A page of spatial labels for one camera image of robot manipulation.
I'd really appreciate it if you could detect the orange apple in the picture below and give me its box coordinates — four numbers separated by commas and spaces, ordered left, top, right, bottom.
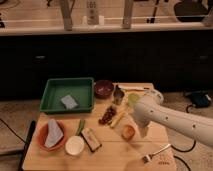
121, 125, 135, 140

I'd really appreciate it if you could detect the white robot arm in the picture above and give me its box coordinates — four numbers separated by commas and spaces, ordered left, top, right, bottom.
133, 89, 213, 148

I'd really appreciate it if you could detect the green plastic cup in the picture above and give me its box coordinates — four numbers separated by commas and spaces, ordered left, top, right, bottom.
128, 93, 140, 107

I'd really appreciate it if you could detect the silver metal cup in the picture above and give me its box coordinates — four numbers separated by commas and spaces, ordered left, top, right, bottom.
113, 86, 125, 105

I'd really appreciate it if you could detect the white paper cup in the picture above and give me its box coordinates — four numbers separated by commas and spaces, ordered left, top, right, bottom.
65, 136, 84, 156

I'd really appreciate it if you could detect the yellow corn piece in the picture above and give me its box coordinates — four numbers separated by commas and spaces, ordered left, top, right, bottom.
110, 112, 124, 128

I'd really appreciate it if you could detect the red grape bunch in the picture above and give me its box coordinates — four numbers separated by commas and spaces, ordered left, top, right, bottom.
98, 105, 117, 125

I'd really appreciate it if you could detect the silver fork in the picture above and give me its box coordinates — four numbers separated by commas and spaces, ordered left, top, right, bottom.
142, 144, 171, 163

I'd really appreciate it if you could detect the dark red bowl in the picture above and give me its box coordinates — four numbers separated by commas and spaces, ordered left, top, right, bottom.
94, 80, 114, 99

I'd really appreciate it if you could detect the brown rectangular block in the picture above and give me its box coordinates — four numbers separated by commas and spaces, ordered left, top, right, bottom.
81, 128, 102, 152

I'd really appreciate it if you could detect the green pepper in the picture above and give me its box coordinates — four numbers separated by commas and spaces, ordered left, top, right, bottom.
76, 119, 85, 136

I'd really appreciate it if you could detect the blue black object on floor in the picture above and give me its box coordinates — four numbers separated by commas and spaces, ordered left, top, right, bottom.
190, 92, 211, 108

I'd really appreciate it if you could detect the green plastic tray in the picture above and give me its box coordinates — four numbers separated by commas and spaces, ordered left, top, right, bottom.
40, 77, 94, 114

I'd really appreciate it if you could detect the blue sponge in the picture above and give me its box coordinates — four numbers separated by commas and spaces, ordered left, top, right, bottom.
61, 95, 78, 109

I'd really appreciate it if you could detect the grey folded cloth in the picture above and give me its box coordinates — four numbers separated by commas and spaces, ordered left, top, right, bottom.
45, 119, 64, 148

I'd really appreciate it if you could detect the orange bowl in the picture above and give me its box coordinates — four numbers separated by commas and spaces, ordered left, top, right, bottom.
36, 122, 67, 151

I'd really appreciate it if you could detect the black table clamp bar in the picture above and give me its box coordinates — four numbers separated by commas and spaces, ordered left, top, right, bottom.
17, 120, 36, 171

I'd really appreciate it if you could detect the white remote device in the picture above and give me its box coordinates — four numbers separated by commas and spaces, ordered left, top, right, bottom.
86, 0, 99, 25

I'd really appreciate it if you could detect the white handled knife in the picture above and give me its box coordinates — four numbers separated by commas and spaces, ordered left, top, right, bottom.
119, 86, 149, 91

